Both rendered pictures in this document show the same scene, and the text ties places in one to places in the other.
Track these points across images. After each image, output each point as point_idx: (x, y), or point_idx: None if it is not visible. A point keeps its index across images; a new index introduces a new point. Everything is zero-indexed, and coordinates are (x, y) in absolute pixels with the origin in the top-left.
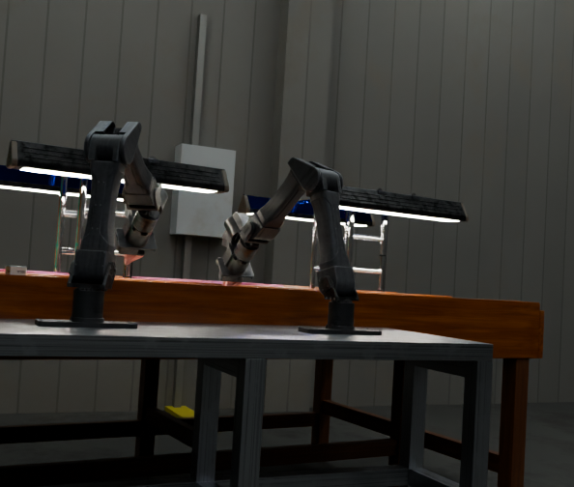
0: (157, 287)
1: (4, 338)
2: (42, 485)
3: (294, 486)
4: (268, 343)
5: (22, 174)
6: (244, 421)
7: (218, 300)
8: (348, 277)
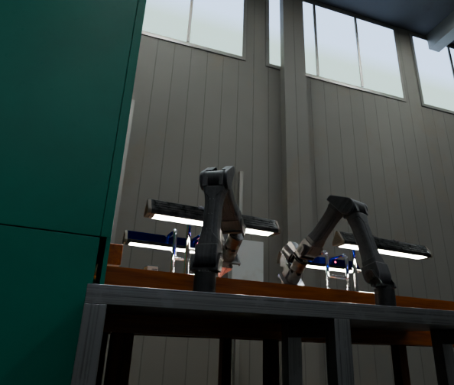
0: (246, 283)
1: (148, 292)
2: None
3: None
4: (349, 306)
5: (150, 237)
6: (339, 374)
7: (288, 294)
8: (386, 270)
